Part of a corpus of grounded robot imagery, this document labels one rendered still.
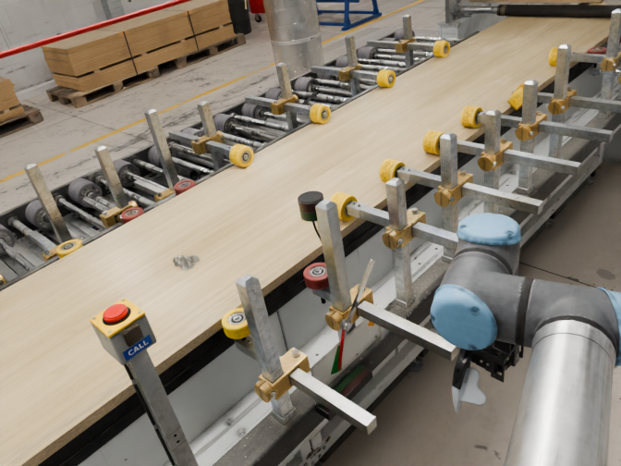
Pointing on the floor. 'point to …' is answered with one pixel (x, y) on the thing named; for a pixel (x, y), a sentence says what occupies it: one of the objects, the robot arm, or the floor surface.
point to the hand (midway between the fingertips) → (475, 385)
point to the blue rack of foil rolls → (348, 13)
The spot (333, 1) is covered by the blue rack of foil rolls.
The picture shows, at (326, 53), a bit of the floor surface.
